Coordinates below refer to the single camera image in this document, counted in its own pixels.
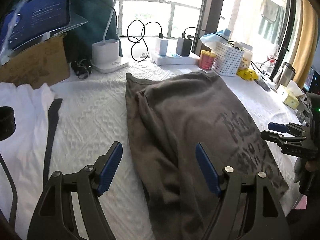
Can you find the yellow snack bag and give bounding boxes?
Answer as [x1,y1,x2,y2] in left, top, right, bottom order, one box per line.
[236,68,259,81]

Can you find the computer monitor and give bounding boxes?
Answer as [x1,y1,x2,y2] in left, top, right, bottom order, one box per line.
[303,67,315,92]

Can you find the white perforated plastic basket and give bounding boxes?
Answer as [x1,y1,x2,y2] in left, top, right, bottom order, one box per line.
[213,42,244,76]

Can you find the red can yellow lid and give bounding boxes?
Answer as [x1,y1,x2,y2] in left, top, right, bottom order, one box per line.
[199,50,216,70]

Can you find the white desk lamp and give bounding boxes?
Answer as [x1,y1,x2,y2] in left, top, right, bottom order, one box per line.
[91,0,129,74]

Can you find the black charger block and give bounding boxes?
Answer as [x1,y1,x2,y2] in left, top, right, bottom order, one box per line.
[176,32,193,56]

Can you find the black strap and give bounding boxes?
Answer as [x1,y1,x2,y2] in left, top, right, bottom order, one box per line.
[42,97,64,188]

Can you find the dark grey t-shirt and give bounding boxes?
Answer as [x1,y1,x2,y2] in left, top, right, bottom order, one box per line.
[125,71,289,239]

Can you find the brown cardboard box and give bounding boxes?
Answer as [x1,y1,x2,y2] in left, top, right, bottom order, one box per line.
[0,34,70,89]

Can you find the white folded garment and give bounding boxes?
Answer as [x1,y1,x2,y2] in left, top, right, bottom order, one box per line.
[1,83,55,239]

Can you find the clear water bottle red label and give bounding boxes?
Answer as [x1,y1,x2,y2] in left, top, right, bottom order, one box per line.
[265,59,276,75]

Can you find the white power strip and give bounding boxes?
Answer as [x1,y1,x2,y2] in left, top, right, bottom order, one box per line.
[152,53,200,66]

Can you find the dark teal curtain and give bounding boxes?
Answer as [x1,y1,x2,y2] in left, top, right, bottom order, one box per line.
[63,0,117,62]

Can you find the yellow tissue box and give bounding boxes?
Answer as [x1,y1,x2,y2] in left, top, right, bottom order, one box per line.
[283,80,304,110]

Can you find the black clip bundle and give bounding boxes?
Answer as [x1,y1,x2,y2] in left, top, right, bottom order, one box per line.
[71,59,92,80]

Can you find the blue face mask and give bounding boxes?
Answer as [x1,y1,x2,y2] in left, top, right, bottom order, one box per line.
[200,29,234,50]

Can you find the yellow curtain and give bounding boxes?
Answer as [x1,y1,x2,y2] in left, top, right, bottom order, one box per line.
[293,0,318,88]

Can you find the white charger block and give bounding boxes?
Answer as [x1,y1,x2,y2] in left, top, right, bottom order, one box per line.
[156,33,169,56]

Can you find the stainless steel tumbler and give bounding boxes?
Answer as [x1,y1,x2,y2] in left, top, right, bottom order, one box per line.
[277,62,296,87]

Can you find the clear jar of snacks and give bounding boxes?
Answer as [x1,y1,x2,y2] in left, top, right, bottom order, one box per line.
[239,42,253,69]

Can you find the tablet with dark screen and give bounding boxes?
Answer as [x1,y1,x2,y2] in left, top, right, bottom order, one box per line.
[1,0,88,50]

